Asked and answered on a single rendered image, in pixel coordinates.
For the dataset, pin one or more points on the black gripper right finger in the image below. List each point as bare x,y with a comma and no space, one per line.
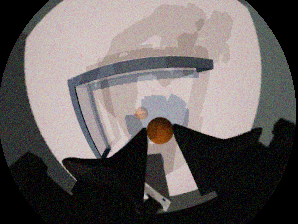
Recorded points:
209,158

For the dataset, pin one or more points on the brown ball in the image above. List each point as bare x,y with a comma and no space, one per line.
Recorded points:
160,130

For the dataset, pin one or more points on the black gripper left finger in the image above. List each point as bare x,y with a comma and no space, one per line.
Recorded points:
125,170

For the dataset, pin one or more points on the clear l-shaped low wall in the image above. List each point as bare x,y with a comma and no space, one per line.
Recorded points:
89,111

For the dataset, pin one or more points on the blue-grey l-shaped low wall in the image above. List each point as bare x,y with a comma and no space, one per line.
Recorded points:
123,67

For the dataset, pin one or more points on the translucent orange ball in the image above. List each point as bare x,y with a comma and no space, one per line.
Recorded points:
142,113

